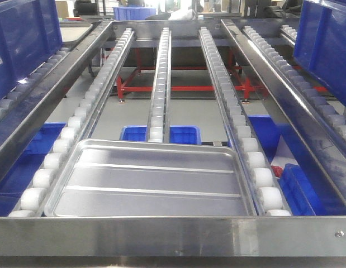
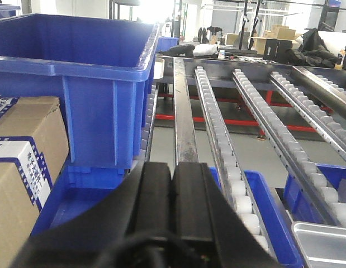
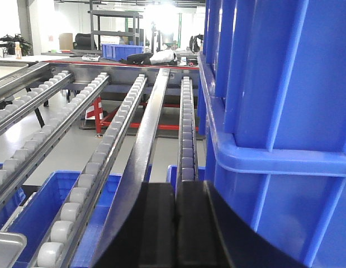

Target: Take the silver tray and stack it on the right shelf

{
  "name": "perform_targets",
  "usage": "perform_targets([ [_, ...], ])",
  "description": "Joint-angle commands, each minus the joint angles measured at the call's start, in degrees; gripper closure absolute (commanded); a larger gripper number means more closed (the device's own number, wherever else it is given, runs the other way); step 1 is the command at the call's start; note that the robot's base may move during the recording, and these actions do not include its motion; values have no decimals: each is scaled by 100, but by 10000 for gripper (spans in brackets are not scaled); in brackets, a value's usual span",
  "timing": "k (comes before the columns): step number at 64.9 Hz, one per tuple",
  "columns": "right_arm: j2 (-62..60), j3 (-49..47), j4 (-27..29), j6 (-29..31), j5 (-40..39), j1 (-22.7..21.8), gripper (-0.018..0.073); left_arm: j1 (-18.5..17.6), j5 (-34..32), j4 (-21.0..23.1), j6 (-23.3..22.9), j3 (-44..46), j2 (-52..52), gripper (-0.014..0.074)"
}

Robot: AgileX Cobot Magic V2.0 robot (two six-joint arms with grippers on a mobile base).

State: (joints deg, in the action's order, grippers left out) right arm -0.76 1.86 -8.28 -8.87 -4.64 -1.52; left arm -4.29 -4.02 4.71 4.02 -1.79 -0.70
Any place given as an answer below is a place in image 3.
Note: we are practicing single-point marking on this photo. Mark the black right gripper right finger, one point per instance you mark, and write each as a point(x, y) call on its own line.
point(211, 234)

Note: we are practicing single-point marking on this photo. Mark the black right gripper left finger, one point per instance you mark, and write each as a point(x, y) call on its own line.
point(146, 237)

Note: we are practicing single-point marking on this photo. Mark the small silver ribbed tray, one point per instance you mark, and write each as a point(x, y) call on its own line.
point(11, 246)

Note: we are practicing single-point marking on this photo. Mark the steel divider bar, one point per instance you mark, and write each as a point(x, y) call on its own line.
point(129, 191)

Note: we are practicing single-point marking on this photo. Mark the blue bin below rollers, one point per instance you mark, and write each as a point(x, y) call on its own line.
point(37, 216)

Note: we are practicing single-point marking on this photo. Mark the steel rack back crossbar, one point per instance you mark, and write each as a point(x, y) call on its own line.
point(123, 74)

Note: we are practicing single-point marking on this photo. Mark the large blue plastic crate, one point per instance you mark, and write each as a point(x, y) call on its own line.
point(272, 105)

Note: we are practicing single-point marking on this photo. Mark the black and white bags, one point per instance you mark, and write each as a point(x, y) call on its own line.
point(164, 57)

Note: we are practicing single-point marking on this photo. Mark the distant blue bin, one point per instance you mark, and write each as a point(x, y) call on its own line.
point(117, 52)

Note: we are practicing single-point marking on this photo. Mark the cardboard box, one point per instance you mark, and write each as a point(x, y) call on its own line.
point(66, 41)

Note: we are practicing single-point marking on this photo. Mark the dark metal shelving rack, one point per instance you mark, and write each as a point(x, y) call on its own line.
point(113, 23)

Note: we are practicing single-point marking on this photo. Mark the potted green plant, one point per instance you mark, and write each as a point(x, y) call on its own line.
point(7, 43)

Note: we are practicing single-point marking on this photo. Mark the roller rail beside crate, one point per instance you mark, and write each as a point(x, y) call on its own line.
point(187, 167)

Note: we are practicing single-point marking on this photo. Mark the centre white roller rail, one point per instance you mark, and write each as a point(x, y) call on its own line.
point(66, 230)

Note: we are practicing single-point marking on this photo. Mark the white roller rail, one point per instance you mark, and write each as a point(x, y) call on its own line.
point(66, 230)
point(15, 170)

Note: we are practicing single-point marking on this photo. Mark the red steel floor frame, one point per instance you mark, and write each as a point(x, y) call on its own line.
point(128, 116)

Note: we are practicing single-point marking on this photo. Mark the left white roller rail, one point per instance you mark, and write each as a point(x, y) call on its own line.
point(15, 170)

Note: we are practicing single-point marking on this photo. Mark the far left roller rail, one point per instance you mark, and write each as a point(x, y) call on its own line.
point(32, 100)

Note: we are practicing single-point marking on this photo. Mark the steel side guide rail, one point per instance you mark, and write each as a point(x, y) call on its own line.
point(22, 78)

